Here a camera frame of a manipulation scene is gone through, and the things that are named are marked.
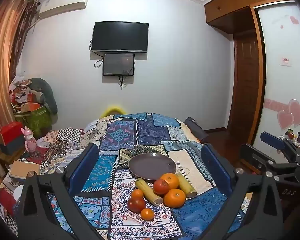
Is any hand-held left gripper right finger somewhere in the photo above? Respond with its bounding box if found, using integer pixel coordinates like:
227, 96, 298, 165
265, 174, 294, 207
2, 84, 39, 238
201, 144, 285, 240

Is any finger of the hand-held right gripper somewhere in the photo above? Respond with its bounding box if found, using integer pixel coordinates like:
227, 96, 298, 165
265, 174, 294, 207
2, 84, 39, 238
260, 131, 300, 163
240, 143, 276, 175

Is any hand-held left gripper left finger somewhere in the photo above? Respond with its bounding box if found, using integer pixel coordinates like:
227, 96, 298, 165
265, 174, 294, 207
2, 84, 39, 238
15, 142, 110, 240

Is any medium orange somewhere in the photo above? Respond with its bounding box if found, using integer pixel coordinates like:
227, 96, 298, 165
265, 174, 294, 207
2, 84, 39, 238
160, 173, 180, 190

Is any large orange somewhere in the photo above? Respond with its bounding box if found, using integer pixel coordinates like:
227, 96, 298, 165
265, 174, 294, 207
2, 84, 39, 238
164, 188, 186, 208

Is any red tomato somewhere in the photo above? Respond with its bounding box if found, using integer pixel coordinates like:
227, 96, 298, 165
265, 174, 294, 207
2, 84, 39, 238
127, 197, 146, 213
153, 179, 170, 195

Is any dark purple plate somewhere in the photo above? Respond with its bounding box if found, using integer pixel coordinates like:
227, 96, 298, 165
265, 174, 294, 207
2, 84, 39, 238
128, 153, 177, 182

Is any dark cloth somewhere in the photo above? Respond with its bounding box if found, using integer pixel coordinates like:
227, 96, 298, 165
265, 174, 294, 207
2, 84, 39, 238
184, 117, 209, 144

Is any cardboard box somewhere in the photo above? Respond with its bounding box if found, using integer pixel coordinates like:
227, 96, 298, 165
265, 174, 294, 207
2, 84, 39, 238
9, 160, 40, 182

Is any pink plush rabbit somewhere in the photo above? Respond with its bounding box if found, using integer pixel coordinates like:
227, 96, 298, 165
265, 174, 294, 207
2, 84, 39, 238
21, 126, 37, 157

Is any wooden wardrobe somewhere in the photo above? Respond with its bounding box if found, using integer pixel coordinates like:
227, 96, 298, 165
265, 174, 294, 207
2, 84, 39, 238
254, 2, 300, 155

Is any yellow object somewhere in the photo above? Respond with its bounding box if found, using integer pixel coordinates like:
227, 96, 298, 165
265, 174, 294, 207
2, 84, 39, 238
100, 105, 127, 118

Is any green bag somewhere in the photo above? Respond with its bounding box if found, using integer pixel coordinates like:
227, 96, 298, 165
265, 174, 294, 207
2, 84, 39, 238
15, 105, 53, 134

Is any patchwork printed blanket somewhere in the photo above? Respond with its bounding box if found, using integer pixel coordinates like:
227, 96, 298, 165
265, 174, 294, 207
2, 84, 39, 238
0, 112, 250, 240

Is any dark grey box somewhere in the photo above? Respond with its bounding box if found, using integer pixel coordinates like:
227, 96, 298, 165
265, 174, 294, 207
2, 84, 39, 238
0, 137, 25, 155

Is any red box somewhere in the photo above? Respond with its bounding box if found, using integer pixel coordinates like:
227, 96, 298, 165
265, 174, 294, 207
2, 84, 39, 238
0, 121, 25, 145

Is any grey plush toy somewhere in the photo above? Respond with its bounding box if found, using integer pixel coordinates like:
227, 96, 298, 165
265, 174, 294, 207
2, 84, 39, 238
29, 78, 58, 114

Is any orange brown curtain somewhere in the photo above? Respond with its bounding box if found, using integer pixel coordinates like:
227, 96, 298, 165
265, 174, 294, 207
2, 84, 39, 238
0, 0, 40, 180

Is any wooden overhead cabinet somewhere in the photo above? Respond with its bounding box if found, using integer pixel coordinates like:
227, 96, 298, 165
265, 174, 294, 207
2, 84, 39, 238
204, 0, 293, 34

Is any white air conditioner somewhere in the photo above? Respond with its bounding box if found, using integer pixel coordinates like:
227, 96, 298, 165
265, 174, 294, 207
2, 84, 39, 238
38, 0, 89, 20

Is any small black wall monitor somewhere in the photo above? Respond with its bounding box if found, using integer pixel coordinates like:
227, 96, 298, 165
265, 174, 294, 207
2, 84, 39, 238
102, 52, 135, 76

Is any black wall television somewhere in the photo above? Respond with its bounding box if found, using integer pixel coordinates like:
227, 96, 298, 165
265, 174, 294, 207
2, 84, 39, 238
91, 22, 149, 53

